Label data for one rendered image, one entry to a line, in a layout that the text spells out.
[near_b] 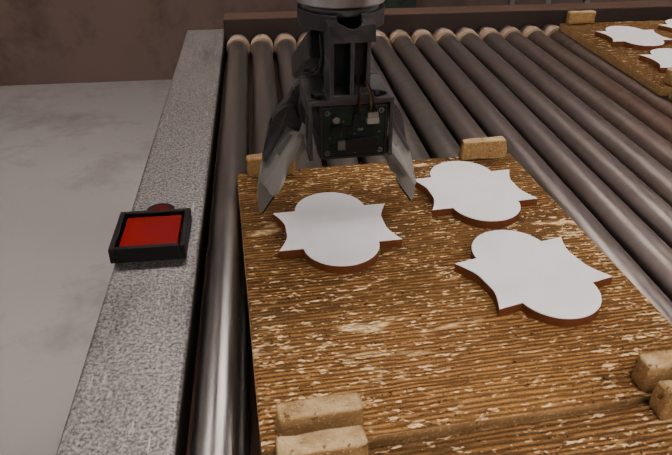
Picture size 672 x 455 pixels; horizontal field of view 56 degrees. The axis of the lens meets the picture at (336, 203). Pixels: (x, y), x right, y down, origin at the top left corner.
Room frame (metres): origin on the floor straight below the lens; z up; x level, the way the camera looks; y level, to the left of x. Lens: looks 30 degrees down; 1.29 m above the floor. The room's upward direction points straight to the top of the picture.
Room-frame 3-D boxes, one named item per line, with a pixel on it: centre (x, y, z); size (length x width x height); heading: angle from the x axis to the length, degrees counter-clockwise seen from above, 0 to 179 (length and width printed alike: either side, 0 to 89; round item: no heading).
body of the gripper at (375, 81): (0.52, -0.01, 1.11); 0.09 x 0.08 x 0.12; 10
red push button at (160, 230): (0.57, 0.20, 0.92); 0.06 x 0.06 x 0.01; 7
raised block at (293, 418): (0.30, 0.01, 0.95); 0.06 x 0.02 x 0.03; 100
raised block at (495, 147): (0.73, -0.19, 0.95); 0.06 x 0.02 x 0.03; 100
